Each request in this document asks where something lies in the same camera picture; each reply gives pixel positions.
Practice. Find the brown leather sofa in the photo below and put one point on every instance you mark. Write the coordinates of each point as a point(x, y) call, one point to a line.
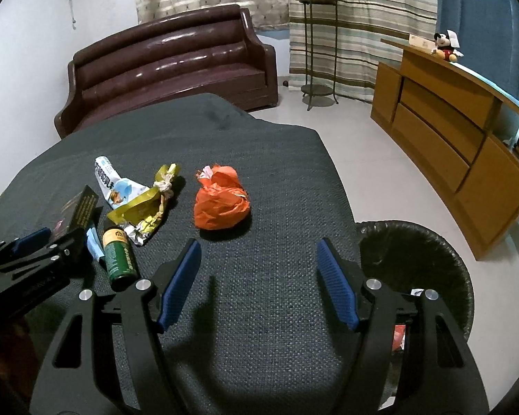
point(168, 65)

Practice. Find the striped curtain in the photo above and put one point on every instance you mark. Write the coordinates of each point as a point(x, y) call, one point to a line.
point(372, 30)

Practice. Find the small beige box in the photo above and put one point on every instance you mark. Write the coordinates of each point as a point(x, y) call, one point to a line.
point(420, 42)

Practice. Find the black cardboard box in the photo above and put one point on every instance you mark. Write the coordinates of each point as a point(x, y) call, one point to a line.
point(75, 209)

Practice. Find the black metal plant stand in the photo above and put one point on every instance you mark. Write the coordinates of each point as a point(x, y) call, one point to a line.
point(316, 90)

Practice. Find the gold foil wrapper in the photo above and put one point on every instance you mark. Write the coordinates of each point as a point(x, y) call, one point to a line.
point(138, 207)

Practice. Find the white blue snack wrapper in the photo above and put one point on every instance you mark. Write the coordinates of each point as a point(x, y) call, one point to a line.
point(112, 181)

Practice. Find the orange plastic bag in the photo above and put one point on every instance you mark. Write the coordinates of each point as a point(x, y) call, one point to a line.
point(220, 201)

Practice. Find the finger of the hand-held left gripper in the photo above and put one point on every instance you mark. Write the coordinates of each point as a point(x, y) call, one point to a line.
point(56, 253)
point(30, 240)

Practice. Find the blue curtain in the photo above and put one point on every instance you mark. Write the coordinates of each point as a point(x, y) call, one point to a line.
point(480, 8)

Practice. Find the dark grey tablecloth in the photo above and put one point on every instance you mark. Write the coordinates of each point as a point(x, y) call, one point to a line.
point(264, 173)

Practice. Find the green bottle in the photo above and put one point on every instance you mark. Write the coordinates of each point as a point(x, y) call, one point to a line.
point(120, 259)

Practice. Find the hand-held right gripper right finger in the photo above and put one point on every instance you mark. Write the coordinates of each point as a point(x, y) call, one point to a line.
point(337, 285)

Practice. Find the trash bin with black liner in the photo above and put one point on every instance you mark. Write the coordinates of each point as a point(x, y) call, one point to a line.
point(415, 246)

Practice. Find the wooden cabinet with drawers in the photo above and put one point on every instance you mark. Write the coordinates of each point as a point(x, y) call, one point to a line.
point(437, 129)

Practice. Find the white blue paper packet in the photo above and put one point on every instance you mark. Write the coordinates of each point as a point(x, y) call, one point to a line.
point(94, 245)

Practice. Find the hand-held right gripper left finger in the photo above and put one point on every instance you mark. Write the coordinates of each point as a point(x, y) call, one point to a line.
point(179, 285)

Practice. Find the mouse plush toy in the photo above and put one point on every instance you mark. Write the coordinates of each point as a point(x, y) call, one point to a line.
point(445, 47)

